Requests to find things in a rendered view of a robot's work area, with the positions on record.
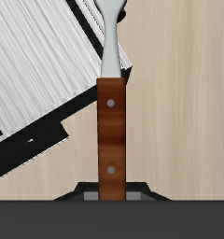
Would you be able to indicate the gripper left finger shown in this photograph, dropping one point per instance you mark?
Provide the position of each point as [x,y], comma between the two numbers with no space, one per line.
[86,192]

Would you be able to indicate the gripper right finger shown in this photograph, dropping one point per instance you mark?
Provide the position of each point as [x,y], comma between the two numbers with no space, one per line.
[138,192]

